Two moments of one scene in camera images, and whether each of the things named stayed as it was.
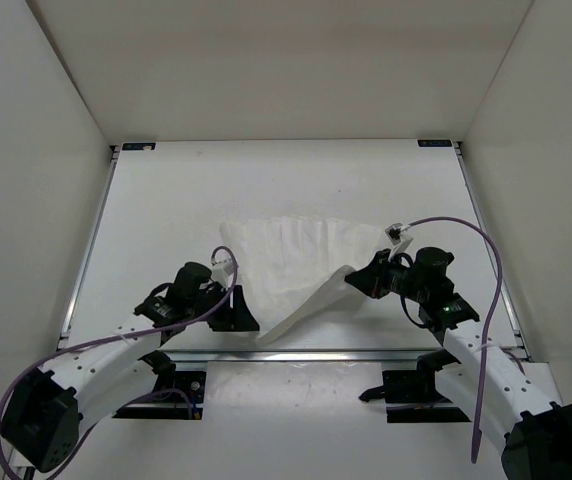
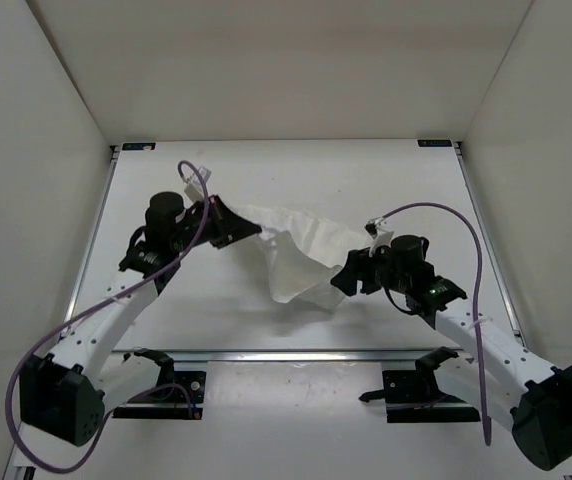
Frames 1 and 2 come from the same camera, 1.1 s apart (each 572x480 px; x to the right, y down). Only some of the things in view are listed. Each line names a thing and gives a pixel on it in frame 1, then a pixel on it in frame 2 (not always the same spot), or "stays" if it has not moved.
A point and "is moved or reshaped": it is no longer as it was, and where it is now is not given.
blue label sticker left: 138,146 stays
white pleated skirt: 292,269 is moved or reshaped
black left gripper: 237,316 to 231,226
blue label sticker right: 434,143 stays
